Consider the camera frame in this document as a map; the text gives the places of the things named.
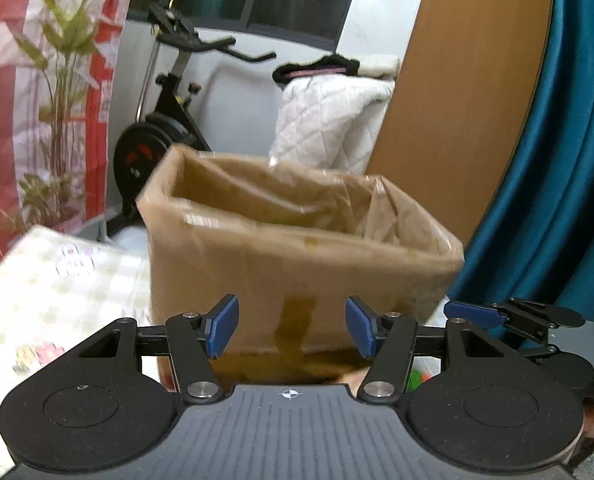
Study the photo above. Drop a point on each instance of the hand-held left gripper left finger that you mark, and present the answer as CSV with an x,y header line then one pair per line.
x,y
224,325

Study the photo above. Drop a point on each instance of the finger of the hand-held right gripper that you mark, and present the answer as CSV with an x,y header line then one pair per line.
x,y
569,370
477,312

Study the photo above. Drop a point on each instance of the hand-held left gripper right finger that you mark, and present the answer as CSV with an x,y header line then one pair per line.
x,y
359,327

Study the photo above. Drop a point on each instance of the taped cardboard box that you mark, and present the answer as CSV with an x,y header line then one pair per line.
x,y
277,270

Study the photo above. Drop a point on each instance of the teal curtain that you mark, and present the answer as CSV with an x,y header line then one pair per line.
x,y
562,170

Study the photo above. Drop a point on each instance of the black exercise bike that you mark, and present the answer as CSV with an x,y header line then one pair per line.
x,y
147,140

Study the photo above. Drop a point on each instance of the white quilted blanket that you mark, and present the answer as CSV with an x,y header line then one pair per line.
x,y
327,120

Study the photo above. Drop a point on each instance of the wooden board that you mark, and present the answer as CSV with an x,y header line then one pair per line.
x,y
457,85

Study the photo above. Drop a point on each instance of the white fluffy towel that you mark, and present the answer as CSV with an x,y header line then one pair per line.
x,y
377,66

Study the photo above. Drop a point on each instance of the black garment with pink stripe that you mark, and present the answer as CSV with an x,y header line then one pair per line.
x,y
307,67

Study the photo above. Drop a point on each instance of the red printed cloth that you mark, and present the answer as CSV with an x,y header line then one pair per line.
x,y
7,85

